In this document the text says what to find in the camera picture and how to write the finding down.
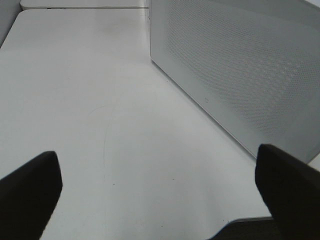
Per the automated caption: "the white microwave door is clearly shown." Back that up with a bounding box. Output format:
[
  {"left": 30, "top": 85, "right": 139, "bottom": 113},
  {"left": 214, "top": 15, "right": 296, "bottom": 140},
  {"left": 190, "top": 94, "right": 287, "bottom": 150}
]
[{"left": 150, "top": 0, "right": 320, "bottom": 163}]

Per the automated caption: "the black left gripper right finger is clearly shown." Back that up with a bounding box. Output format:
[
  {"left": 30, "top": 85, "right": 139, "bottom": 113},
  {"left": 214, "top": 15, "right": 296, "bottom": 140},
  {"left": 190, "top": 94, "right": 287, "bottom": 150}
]
[{"left": 254, "top": 144, "right": 320, "bottom": 240}]

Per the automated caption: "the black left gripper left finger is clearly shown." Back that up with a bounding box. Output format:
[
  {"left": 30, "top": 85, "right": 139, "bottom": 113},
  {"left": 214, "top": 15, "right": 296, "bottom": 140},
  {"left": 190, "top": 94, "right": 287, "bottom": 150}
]
[{"left": 0, "top": 151, "right": 63, "bottom": 240}]

